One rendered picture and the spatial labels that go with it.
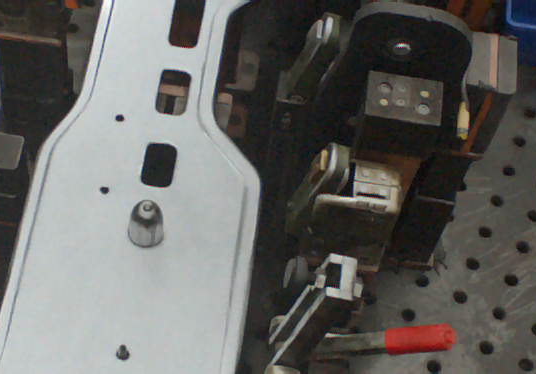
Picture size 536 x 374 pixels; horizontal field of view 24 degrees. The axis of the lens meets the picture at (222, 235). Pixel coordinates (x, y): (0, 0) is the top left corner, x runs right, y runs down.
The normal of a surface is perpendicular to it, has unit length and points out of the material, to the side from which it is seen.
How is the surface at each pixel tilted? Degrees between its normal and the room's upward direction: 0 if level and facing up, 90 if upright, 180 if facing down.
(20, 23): 90
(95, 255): 0
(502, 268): 0
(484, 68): 0
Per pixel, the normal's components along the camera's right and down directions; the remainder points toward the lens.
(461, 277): 0.07, -0.47
